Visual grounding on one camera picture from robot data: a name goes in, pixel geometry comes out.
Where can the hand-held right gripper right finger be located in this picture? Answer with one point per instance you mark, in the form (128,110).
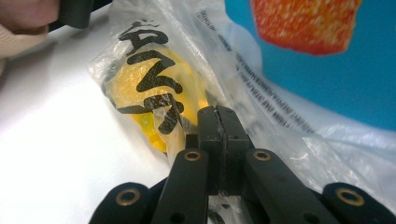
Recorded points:
(235,140)

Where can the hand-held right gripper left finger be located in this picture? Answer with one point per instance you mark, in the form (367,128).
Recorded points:
(211,137)

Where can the translucent white plastic bag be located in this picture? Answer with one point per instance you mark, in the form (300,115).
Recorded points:
(280,124)

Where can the clear packet of yellow snack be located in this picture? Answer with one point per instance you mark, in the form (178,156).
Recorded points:
(137,81)

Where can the blue snack packet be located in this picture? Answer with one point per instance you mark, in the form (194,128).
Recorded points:
(311,81)

